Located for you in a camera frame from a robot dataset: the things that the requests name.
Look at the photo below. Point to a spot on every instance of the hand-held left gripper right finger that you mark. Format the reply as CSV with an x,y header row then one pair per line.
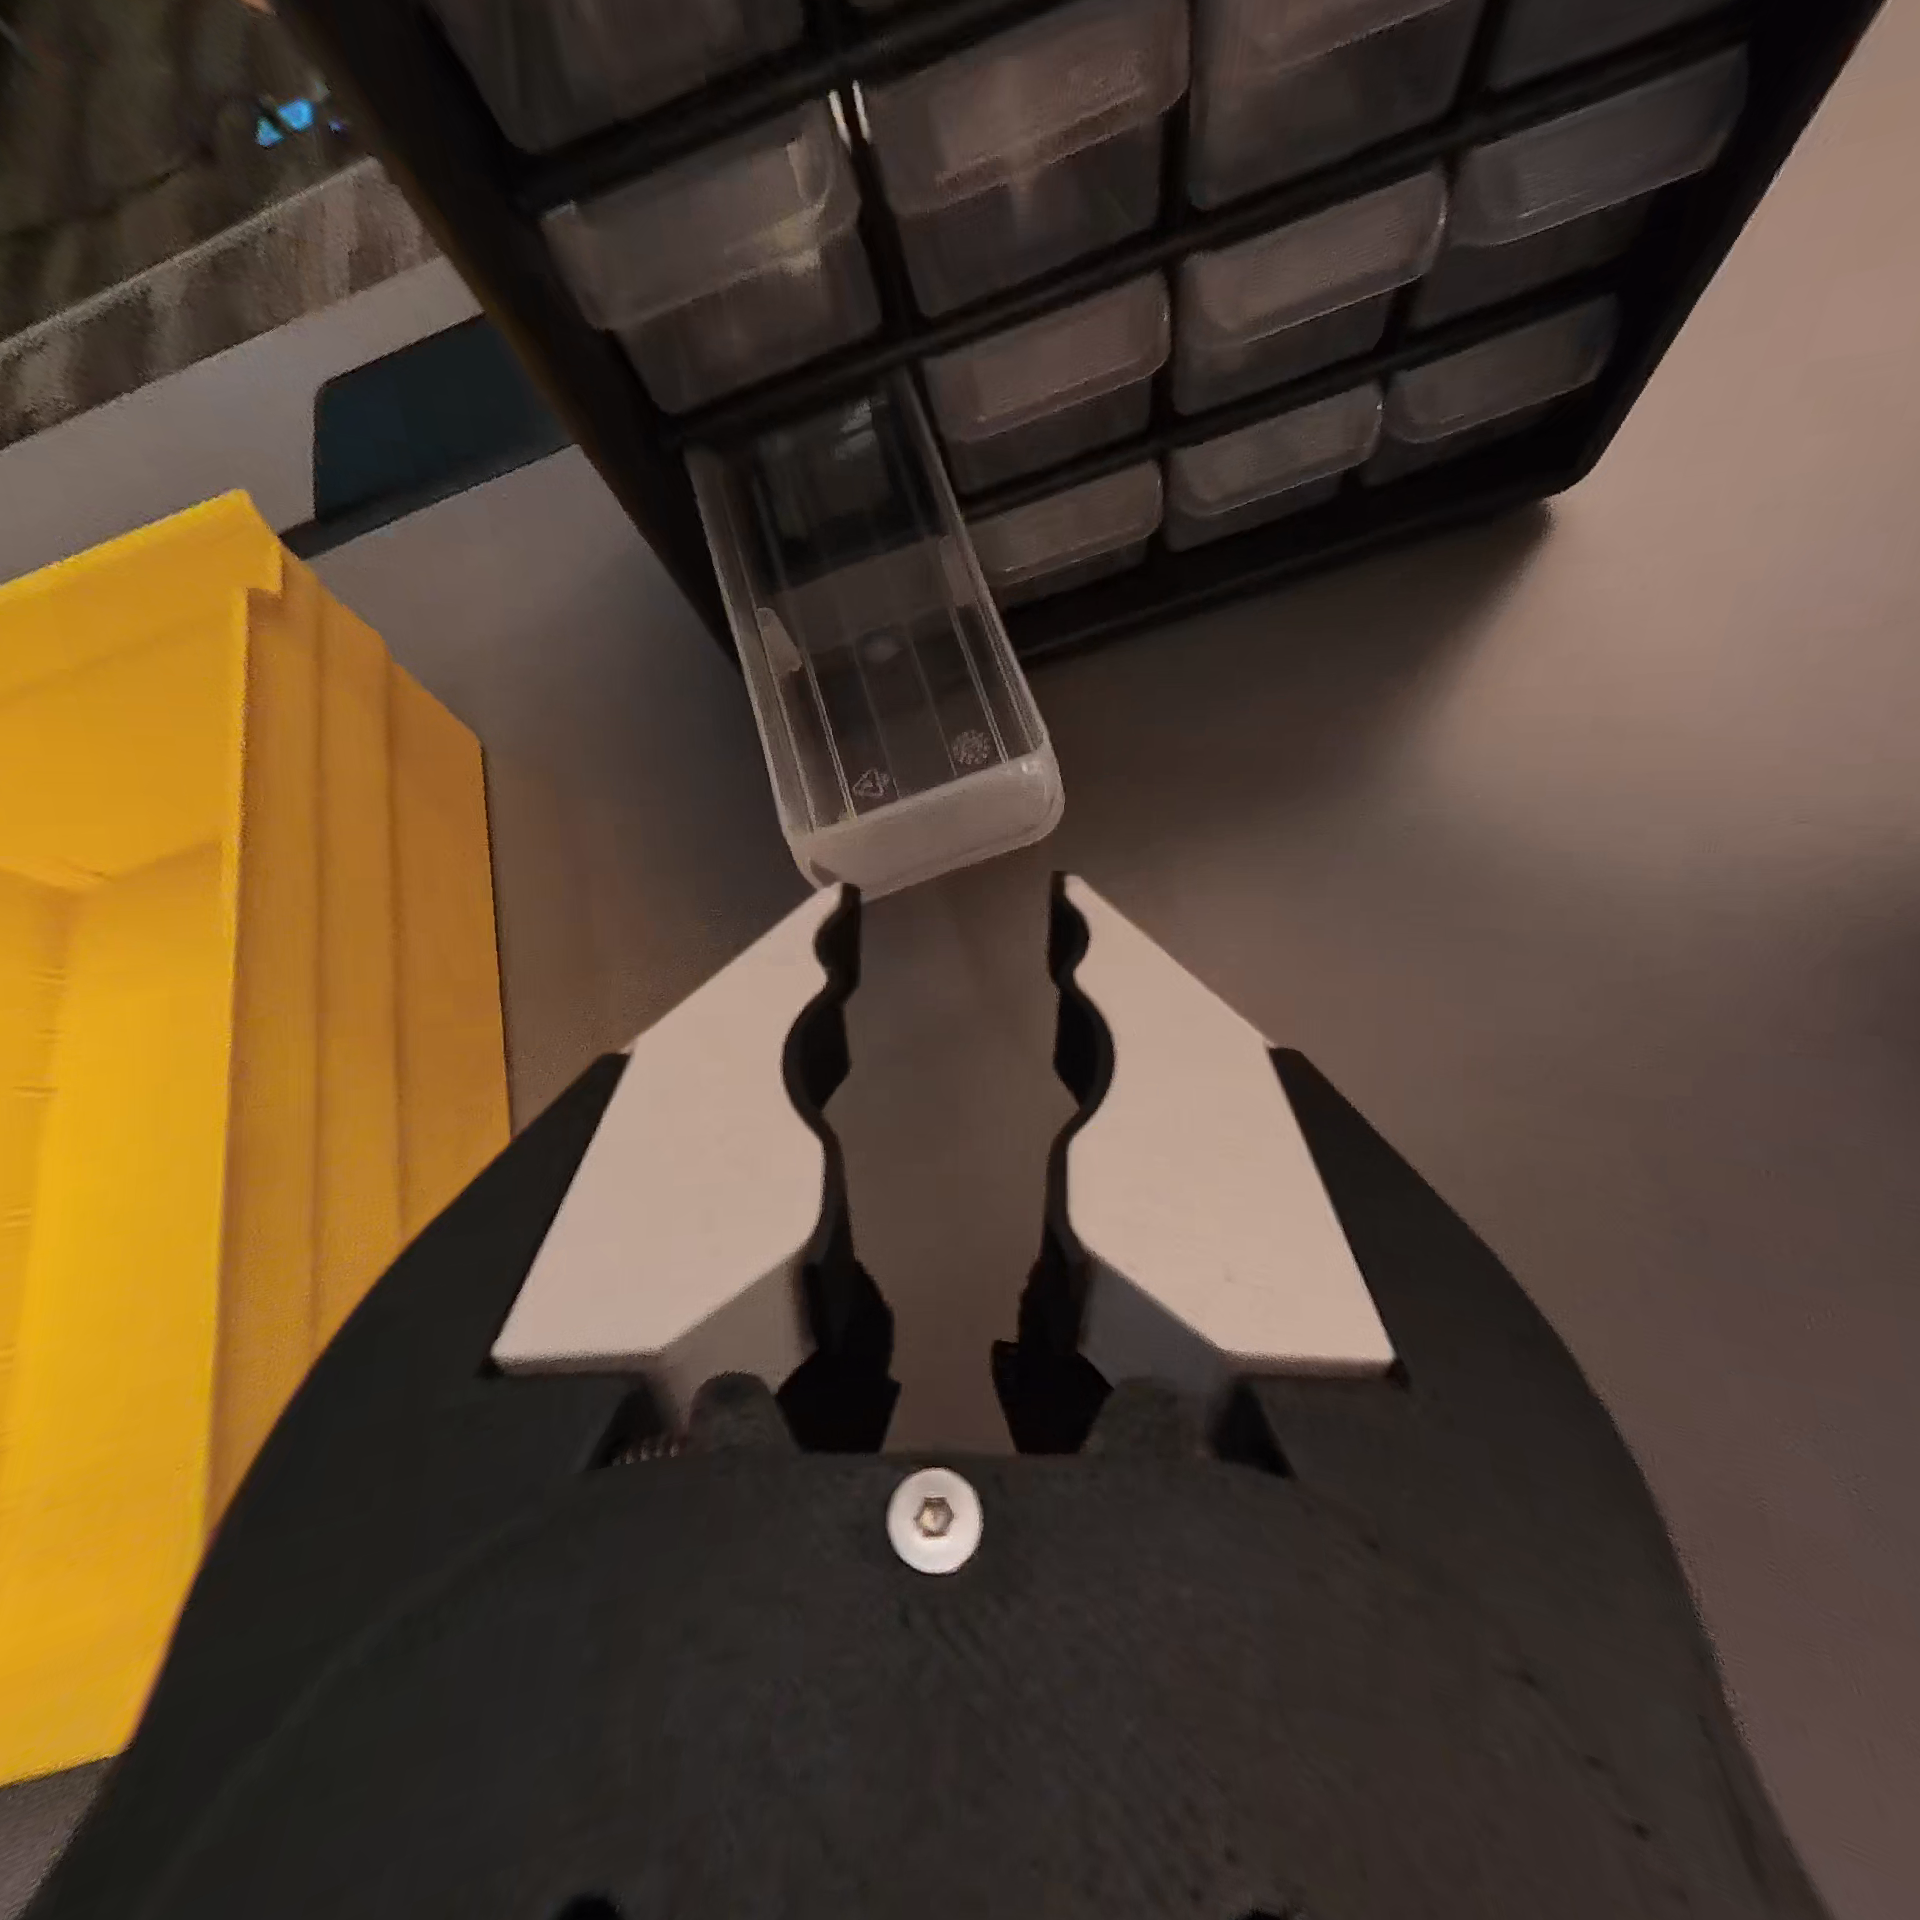
x,y
1217,1185

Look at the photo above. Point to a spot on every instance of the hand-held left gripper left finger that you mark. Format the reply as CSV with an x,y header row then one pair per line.
x,y
675,1185

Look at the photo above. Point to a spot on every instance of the clear plastic drawer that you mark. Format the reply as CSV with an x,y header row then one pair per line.
x,y
899,720

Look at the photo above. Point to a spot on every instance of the yellow plastic bin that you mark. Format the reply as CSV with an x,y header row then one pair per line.
x,y
152,1049

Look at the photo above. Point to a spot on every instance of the black drawer cabinet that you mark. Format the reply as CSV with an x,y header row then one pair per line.
x,y
523,256

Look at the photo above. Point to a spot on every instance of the set of clear cabinet drawers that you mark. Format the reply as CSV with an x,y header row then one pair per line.
x,y
1035,164

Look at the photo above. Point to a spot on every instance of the dark blue rectangular pad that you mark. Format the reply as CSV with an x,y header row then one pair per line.
x,y
437,435

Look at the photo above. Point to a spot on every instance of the blue glowing object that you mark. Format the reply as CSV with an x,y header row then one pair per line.
x,y
302,122

